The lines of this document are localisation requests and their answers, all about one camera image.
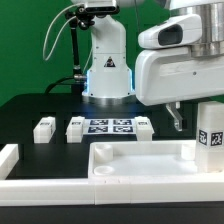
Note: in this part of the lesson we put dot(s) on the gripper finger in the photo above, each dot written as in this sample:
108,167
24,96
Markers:
173,109

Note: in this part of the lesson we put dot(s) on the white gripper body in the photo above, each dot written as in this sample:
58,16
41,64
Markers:
172,75

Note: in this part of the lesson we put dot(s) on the white desk top tray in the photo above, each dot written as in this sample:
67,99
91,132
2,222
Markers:
142,158

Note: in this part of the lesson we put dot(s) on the white front fence bar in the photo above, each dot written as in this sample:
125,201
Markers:
199,188

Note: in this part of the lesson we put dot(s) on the white fence bar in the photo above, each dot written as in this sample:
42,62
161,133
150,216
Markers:
199,188
9,156

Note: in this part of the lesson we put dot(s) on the white left fence bar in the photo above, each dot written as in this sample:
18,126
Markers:
9,156

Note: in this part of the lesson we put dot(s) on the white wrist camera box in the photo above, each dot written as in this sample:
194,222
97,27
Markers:
176,31

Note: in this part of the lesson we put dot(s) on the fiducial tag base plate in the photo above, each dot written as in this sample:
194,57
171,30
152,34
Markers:
109,126

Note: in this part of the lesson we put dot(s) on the black camera on pole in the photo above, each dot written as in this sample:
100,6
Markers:
99,6

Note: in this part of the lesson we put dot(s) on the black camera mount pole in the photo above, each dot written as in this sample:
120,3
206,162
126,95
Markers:
77,87

